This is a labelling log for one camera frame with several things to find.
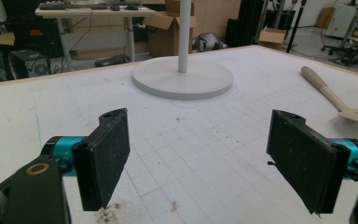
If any beige slotted spatula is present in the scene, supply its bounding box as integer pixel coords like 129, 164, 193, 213
300, 65, 358, 128

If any black equipment case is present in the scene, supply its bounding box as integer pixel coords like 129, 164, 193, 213
4, 20, 65, 59

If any black stand pole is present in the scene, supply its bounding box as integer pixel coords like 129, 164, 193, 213
285, 0, 308, 54

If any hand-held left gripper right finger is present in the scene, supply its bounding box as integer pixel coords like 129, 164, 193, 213
266, 109, 351, 215

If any wooden desk with white legs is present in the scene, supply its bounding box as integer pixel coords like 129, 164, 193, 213
34, 6, 158, 63

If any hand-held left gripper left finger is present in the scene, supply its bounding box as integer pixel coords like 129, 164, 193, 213
71, 107, 131, 212

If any black keyboard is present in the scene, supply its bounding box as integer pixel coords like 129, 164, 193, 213
38, 2, 110, 11

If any white stand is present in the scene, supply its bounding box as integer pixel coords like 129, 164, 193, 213
131, 0, 234, 101

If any small open cardboard box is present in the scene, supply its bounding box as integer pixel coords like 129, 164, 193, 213
258, 27, 287, 51

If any black computer tower with grille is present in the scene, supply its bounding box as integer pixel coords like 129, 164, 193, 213
8, 49, 51, 79

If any white grid board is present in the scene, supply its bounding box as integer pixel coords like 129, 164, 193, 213
0, 45, 358, 224

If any large open cardboard box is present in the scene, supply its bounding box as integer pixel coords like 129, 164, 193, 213
143, 12, 199, 59

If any black power strip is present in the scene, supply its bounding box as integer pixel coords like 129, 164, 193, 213
93, 54, 131, 68

